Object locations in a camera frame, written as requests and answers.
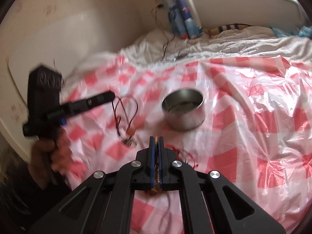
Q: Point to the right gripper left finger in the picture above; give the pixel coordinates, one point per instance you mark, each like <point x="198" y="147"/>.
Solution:
<point x="153" y="159"/>

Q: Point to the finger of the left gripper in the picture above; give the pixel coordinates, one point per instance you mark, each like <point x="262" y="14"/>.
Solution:
<point x="71" y="109"/>

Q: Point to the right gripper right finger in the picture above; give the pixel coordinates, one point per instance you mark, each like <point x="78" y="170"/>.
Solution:
<point x="161" y="158"/>

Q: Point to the person's left hand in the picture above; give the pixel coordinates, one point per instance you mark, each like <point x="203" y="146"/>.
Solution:
<point x="48" y="157"/>

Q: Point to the white headboard panel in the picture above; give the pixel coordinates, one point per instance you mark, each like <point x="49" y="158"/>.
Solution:
<point x="29" y="39"/>

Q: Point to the round metal tin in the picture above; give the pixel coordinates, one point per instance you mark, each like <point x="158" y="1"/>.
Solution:
<point x="184" y="109"/>

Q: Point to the pink checkered plastic sheet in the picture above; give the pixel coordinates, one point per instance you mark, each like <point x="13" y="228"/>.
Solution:
<point x="257" y="130"/>

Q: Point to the white bed quilt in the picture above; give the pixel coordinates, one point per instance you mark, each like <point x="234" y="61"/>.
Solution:
<point x="157" y="48"/>

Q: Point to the blue cartoon curtain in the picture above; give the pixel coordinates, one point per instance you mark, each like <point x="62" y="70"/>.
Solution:
<point x="183" y="18"/>

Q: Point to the striped pillow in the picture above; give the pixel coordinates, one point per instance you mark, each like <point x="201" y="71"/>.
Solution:
<point x="218" y="30"/>

